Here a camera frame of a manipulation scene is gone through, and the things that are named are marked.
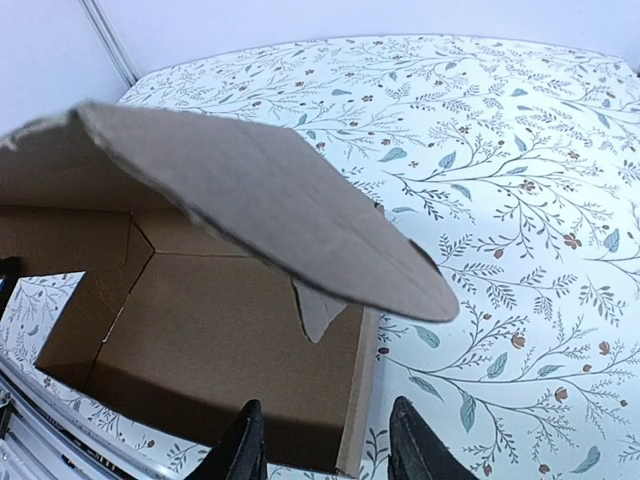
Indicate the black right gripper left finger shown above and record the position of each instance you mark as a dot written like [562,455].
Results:
[240,455]

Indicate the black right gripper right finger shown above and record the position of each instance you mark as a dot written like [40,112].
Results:
[416,452]

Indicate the aluminium frame post left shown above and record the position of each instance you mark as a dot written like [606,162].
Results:
[110,41]

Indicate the brown cardboard box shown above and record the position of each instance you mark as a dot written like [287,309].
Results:
[220,261]

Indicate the floral patterned table mat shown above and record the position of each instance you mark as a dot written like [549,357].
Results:
[517,166]

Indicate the aluminium front rail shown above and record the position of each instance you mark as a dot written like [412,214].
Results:
[40,439]

